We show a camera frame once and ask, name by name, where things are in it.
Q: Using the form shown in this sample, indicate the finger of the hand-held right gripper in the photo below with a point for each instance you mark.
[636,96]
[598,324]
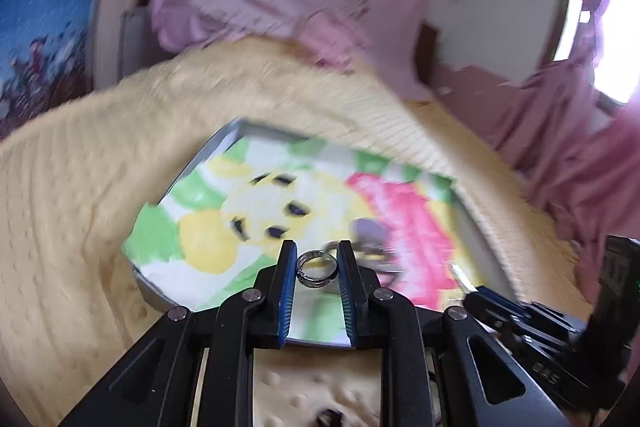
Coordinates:
[492,304]

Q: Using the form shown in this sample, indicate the brown wooden headboard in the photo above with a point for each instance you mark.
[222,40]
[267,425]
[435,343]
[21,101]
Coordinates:
[431,57]

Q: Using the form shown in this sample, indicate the cartoon printed tin tray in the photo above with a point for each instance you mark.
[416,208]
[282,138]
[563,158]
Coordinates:
[210,217]

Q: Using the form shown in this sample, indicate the pink curtain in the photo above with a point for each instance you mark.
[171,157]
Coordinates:
[565,132]

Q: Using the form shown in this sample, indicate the small silver metal clip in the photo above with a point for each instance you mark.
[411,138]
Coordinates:
[458,274]

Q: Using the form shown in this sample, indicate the window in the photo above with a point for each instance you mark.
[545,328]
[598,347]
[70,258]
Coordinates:
[620,42]

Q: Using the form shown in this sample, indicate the dark grey hair accessory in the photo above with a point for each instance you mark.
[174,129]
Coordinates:
[371,239]

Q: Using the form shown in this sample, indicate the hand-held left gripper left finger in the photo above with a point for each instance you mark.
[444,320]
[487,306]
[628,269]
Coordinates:
[289,287]

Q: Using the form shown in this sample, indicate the grey nightstand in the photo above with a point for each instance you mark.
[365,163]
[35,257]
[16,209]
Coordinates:
[132,42]

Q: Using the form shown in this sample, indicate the yellow dotted blanket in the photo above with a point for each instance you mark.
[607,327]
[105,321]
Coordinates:
[75,187]

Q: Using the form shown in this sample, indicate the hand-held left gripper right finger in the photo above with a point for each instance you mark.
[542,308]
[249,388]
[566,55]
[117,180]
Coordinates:
[346,292]

